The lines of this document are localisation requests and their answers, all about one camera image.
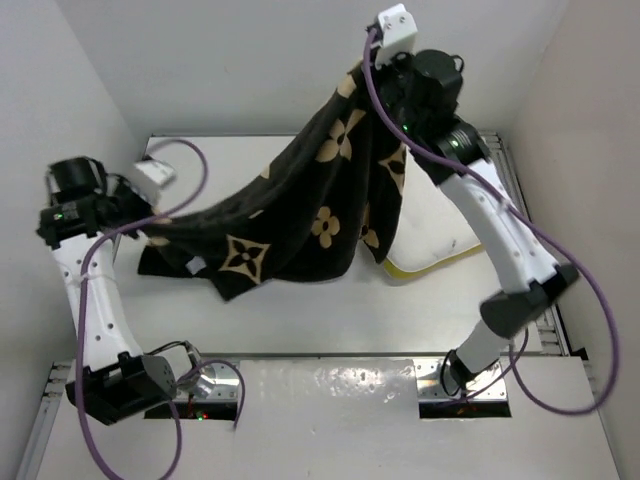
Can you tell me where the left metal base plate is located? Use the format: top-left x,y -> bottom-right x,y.
149,359 -> 244,403

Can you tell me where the black pillowcase with beige flowers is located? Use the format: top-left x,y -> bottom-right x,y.
137,66 -> 407,300

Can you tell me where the aluminium table frame rail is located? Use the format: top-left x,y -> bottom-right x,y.
480,130 -> 569,356

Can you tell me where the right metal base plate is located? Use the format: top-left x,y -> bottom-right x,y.
414,357 -> 508,403

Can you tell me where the white pillow with yellow edge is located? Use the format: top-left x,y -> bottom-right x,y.
383,156 -> 483,282

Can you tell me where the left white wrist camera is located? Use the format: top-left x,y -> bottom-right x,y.
128,159 -> 176,198

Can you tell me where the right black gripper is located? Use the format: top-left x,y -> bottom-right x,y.
360,41 -> 422,139

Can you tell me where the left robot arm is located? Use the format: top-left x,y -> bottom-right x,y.
36,157 -> 176,425

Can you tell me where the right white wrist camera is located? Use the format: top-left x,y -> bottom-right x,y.
372,3 -> 418,55

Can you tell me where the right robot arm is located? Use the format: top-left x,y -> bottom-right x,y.
374,50 -> 579,396

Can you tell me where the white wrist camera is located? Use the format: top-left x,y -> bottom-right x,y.
372,3 -> 418,55
128,159 -> 176,198

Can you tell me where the metal base plate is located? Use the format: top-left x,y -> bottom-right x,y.
149,359 -> 244,403
414,357 -> 508,403

